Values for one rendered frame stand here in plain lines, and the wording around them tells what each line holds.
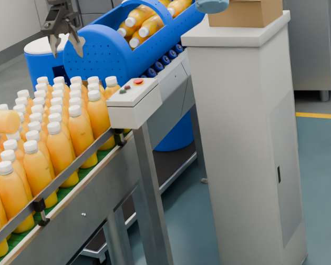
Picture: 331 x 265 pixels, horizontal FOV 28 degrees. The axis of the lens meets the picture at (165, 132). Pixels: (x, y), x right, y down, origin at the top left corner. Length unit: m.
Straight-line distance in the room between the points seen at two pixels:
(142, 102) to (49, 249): 0.57
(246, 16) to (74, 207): 0.97
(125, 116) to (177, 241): 1.33
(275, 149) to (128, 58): 0.67
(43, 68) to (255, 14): 1.11
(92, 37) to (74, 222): 0.78
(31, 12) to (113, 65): 4.73
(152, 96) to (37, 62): 1.02
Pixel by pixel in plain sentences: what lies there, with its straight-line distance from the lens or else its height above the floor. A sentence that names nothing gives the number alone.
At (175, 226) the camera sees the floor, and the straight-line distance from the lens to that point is 3.46.
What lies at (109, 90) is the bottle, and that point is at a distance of 2.32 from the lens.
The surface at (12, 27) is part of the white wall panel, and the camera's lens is 6.99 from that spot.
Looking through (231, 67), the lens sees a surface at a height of 1.03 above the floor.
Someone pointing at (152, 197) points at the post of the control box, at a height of 0.69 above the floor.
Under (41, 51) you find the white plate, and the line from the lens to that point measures 3.11.
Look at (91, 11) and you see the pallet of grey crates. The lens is 6.44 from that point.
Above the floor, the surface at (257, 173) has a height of 0.58.
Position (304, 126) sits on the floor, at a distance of 4.35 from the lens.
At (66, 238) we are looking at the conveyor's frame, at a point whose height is 0.80.
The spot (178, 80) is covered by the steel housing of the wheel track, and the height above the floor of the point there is 0.86.
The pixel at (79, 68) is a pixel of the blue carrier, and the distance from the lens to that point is 2.59.
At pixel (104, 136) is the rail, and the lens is 2.21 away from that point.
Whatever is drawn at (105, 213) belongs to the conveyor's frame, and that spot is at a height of 0.75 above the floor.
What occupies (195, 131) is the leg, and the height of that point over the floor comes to 0.33.
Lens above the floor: 1.85
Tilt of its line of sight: 24 degrees down
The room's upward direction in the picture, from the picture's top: 10 degrees counter-clockwise
